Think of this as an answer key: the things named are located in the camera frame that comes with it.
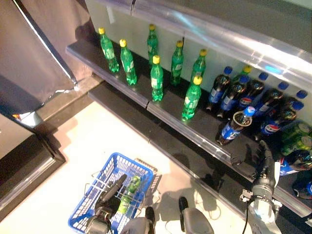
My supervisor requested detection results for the silver left robot leg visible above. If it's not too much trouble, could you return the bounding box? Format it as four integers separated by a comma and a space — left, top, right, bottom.
121, 206, 156, 234

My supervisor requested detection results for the silver robot leg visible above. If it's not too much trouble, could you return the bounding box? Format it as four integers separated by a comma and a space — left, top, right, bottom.
121, 206, 156, 234
178, 196, 215, 234

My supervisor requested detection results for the shiny curtain pole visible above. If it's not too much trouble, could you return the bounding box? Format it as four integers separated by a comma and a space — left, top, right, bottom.
12, 0, 79, 87

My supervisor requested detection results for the brown paper collar ring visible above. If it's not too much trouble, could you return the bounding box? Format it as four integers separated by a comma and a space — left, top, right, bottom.
233, 111, 253, 128

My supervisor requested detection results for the dark stone floor ledge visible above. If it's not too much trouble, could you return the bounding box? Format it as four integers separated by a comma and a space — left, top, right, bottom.
36, 75, 105, 122

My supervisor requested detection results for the dark side display stand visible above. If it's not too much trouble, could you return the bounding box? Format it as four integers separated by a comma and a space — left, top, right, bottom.
0, 113, 66, 220

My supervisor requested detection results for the green Sprite bottle yellow cap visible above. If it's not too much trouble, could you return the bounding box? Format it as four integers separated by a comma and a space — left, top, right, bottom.
150, 55, 164, 102
233, 65, 253, 82
119, 39, 138, 86
181, 75, 203, 120
98, 27, 120, 73

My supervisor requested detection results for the silver right robot leg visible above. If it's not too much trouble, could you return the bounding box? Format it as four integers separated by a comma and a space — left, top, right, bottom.
178, 196, 215, 234

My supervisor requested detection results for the dark metal shelf board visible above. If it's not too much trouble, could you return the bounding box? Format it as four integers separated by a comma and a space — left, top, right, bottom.
85, 0, 312, 86
65, 40, 312, 219

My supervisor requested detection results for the blue plastic shopping basket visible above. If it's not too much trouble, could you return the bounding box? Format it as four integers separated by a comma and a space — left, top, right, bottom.
67, 152, 155, 234

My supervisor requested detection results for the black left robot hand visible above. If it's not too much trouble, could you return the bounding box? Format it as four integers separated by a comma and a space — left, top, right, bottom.
96, 173, 128, 218

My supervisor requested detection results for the black shelf base plinth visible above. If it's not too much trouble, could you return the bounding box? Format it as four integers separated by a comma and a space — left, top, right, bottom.
87, 81, 293, 234

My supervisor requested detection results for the Pepsi bottle with paper collar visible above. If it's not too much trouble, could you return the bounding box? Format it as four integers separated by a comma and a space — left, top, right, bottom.
215, 106, 256, 146

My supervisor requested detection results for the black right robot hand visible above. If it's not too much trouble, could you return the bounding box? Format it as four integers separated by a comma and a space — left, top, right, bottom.
253, 140, 276, 183

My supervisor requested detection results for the brown cloth curtain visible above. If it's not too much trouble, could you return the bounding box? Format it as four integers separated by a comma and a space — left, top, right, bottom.
0, 0, 98, 108

